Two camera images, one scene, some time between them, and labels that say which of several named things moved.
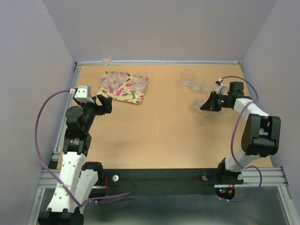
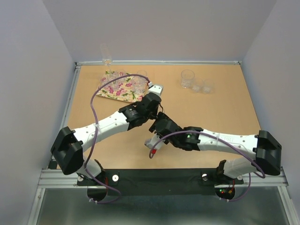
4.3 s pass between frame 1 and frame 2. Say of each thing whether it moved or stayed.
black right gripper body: moved
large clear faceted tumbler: stayed
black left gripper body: moved
